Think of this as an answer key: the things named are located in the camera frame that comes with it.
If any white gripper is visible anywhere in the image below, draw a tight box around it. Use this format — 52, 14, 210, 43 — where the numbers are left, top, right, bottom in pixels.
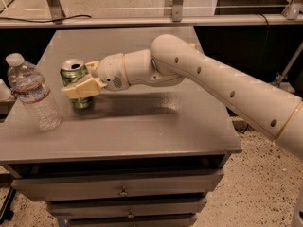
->
62, 53, 130, 99

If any green soda can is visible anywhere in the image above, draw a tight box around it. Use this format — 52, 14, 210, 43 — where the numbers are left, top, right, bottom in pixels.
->
60, 59, 94, 109

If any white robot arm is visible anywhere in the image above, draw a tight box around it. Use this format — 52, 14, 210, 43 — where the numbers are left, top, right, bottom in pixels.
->
61, 34, 303, 160

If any clear plastic water bottle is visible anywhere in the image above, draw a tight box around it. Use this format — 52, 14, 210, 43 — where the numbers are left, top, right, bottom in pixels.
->
6, 53, 62, 131

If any white object at left edge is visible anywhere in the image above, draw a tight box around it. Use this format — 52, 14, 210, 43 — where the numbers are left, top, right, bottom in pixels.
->
0, 79, 11, 101

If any grey drawer cabinet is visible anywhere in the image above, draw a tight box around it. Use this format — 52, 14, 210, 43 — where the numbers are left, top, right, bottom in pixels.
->
0, 26, 243, 227

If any top grey drawer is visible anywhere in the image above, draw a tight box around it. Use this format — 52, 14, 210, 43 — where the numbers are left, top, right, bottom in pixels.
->
12, 169, 223, 201

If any grey drawer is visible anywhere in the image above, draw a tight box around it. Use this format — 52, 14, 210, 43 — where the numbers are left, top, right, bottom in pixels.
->
47, 196, 206, 219
68, 214, 197, 227
12, 169, 223, 201

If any middle grey drawer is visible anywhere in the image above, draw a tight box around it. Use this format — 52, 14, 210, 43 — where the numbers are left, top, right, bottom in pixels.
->
47, 196, 206, 219

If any bottom grey drawer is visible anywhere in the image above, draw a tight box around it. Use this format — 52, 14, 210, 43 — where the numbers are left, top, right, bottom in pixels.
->
68, 214, 197, 227

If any black cable on rail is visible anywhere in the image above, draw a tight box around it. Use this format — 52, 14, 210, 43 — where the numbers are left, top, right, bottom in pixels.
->
0, 14, 93, 24

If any grey metal frame rail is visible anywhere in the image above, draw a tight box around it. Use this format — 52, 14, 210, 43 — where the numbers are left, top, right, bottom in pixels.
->
0, 0, 303, 28

